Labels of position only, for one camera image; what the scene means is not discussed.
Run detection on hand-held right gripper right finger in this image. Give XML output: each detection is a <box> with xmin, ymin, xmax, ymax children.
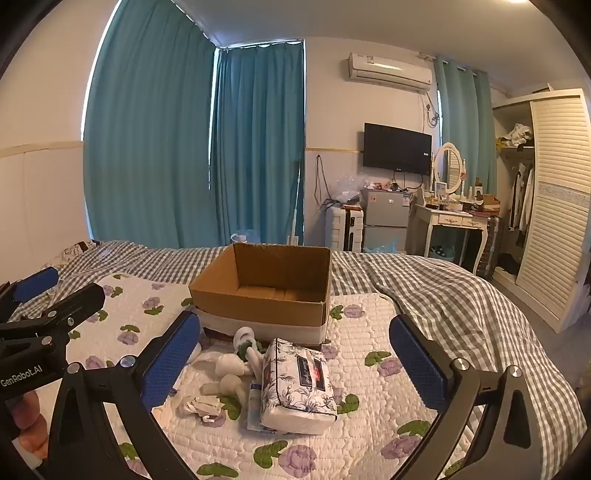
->
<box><xmin>389</xmin><ymin>314</ymin><xmax>546</xmax><ymax>480</ymax></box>

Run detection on white air conditioner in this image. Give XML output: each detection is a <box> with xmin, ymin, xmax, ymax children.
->
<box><xmin>347</xmin><ymin>52</ymin><xmax>435</xmax><ymax>96</ymax></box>

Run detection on dark ribbed suitcase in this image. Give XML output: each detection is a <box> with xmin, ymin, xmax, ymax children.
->
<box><xmin>475</xmin><ymin>216</ymin><xmax>502</xmax><ymax>280</ymax></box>

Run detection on white dressing table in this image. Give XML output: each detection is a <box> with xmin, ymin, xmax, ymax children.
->
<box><xmin>408</xmin><ymin>202</ymin><xmax>498</xmax><ymax>278</ymax></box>

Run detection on black wall television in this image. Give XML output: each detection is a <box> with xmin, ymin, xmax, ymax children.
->
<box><xmin>362</xmin><ymin>122</ymin><xmax>434</xmax><ymax>175</ymax></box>

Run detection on white suitcase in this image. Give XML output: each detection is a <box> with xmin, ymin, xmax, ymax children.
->
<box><xmin>325</xmin><ymin>205</ymin><xmax>366</xmax><ymax>253</ymax></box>

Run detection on white paper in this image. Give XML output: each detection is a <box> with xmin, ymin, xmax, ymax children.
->
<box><xmin>179</xmin><ymin>394</ymin><xmax>223</xmax><ymax>424</ymax></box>

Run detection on brown floral pillow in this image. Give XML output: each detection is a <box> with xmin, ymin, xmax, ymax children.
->
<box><xmin>61</xmin><ymin>240</ymin><xmax>100</xmax><ymax>260</ymax></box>

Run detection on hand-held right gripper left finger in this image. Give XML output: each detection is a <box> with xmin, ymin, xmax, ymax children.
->
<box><xmin>46</xmin><ymin>310</ymin><xmax>202</xmax><ymax>480</ymax></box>

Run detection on hanging black cables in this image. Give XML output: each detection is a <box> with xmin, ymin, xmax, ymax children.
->
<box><xmin>315</xmin><ymin>154</ymin><xmax>334</xmax><ymax>210</ymax></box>

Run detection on light blue plastic bag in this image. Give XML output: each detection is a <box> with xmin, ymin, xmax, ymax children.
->
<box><xmin>364</xmin><ymin>236</ymin><xmax>403</xmax><ymax>255</ymax></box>

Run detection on blue and white packet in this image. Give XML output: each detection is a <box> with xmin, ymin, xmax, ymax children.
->
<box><xmin>245</xmin><ymin>380</ymin><xmax>279</xmax><ymax>433</ymax></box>

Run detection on white oval vanity mirror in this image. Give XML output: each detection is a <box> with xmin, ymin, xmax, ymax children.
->
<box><xmin>433</xmin><ymin>141</ymin><xmax>467</xmax><ymax>197</ymax></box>

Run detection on hanging clothes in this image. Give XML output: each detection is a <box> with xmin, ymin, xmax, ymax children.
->
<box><xmin>507</xmin><ymin>161</ymin><xmax>536</xmax><ymax>247</ymax></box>

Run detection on grey mini fridge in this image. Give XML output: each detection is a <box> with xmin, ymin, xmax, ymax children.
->
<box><xmin>361</xmin><ymin>186</ymin><xmax>413</xmax><ymax>255</ymax></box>

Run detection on narrow teal curtain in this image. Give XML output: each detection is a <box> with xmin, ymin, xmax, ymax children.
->
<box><xmin>209</xmin><ymin>40</ymin><xmax>307</xmax><ymax>248</ymax></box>

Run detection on white louvred wardrobe door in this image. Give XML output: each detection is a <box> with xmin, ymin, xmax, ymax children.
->
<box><xmin>514</xmin><ymin>94</ymin><xmax>591</xmax><ymax>333</ymax></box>

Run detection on grey checked duvet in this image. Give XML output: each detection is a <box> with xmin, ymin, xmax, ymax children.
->
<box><xmin>9</xmin><ymin>240</ymin><xmax>588</xmax><ymax>480</ymax></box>

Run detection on brown cardboard box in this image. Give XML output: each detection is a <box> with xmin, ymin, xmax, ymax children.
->
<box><xmin>188</xmin><ymin>243</ymin><xmax>334</xmax><ymax>348</ymax></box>

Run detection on person's left hand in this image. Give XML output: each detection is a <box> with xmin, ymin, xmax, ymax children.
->
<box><xmin>9</xmin><ymin>390</ymin><xmax>51</xmax><ymax>462</ymax></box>

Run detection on white wardrobe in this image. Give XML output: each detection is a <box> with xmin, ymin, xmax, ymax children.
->
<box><xmin>490</xmin><ymin>87</ymin><xmax>591</xmax><ymax>334</ymax></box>

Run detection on white pole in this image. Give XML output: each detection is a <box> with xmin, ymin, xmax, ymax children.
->
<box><xmin>287</xmin><ymin>152</ymin><xmax>306</xmax><ymax>247</ymax></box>

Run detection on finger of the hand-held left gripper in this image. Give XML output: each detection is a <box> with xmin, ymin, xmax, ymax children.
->
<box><xmin>0</xmin><ymin>266</ymin><xmax>60</xmax><ymax>320</ymax></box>
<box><xmin>0</xmin><ymin>282</ymin><xmax>106</xmax><ymax>352</ymax></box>

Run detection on floral tissue pack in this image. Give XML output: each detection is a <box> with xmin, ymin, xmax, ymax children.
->
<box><xmin>259</xmin><ymin>337</ymin><xmax>339</xmax><ymax>436</ymax></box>

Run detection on pile of clothes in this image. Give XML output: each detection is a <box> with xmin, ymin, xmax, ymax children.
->
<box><xmin>495</xmin><ymin>123</ymin><xmax>535</xmax><ymax>149</ymax></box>

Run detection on white quilted floral blanket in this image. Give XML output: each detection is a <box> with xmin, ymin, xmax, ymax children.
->
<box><xmin>25</xmin><ymin>272</ymin><xmax>468</xmax><ymax>480</ymax></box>

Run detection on light teal curtain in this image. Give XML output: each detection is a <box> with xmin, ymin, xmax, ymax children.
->
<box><xmin>434</xmin><ymin>57</ymin><xmax>496</xmax><ymax>197</ymax></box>

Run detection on clear plastic bag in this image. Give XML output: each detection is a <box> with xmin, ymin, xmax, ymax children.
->
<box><xmin>332</xmin><ymin>172</ymin><xmax>371</xmax><ymax>207</ymax></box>

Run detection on white and green plush toy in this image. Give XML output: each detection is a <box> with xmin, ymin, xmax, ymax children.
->
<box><xmin>191</xmin><ymin>326</ymin><xmax>267</xmax><ymax>403</ymax></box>

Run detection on wide teal curtain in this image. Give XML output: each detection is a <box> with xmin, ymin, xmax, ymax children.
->
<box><xmin>82</xmin><ymin>0</ymin><xmax>219</xmax><ymax>251</ymax></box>

